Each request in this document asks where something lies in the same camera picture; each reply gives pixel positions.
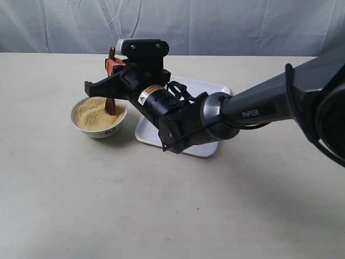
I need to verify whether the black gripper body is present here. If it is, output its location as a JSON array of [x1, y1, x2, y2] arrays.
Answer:
[[84, 65, 194, 127]]

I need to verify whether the dark red wooden spoon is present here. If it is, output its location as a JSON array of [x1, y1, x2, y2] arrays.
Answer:
[[105, 46, 116, 115]]

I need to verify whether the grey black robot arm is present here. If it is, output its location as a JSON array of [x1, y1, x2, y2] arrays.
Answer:
[[85, 47, 344, 165]]

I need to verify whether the yellow grain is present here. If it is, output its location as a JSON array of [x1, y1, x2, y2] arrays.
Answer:
[[73, 97, 126, 131]]

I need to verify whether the white rectangular plastic tray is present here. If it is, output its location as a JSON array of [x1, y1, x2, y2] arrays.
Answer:
[[134, 76, 231, 158]]

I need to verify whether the white patterned ceramic bowl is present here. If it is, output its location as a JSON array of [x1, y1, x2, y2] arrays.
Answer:
[[71, 98, 127, 139]]

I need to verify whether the white wrinkled backdrop curtain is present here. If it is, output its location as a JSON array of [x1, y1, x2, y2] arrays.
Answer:
[[1, 1, 344, 56]]

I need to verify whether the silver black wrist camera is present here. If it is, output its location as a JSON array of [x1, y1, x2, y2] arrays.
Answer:
[[115, 38, 170, 81]]

